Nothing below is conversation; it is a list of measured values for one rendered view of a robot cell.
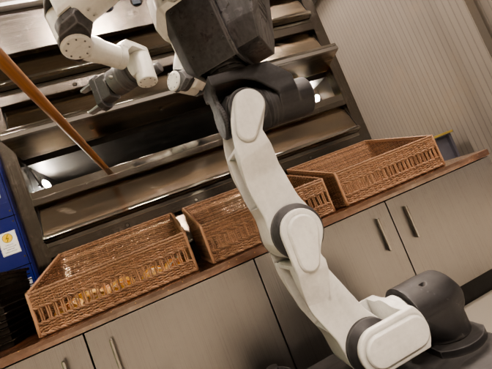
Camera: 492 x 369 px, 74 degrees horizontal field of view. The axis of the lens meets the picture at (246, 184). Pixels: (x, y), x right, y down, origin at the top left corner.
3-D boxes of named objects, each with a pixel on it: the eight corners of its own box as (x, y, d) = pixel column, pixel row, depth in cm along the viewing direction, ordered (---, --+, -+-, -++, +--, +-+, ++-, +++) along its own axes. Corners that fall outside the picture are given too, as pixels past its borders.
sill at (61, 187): (36, 202, 162) (34, 194, 162) (339, 102, 209) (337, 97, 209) (31, 200, 156) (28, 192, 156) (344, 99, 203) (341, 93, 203)
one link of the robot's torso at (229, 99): (266, 134, 101) (252, 99, 101) (280, 118, 88) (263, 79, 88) (227, 147, 97) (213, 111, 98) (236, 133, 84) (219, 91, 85)
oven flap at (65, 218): (47, 243, 154) (40, 207, 162) (357, 131, 200) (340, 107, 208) (42, 240, 150) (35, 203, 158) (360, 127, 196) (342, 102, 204)
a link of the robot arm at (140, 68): (119, 90, 103) (146, 72, 99) (110, 61, 105) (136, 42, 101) (143, 99, 114) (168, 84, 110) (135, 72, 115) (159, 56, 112)
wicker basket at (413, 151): (302, 215, 182) (284, 170, 184) (383, 181, 197) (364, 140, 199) (347, 207, 136) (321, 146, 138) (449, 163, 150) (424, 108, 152)
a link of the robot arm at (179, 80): (203, 105, 135) (230, 58, 124) (177, 101, 125) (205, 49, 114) (189, 88, 139) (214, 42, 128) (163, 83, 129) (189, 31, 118)
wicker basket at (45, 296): (75, 311, 151) (56, 254, 153) (191, 262, 167) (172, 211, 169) (35, 341, 104) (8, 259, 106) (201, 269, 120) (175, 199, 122)
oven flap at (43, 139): (0, 140, 144) (23, 160, 162) (338, 47, 190) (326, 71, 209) (-2, 136, 145) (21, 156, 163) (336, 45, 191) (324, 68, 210)
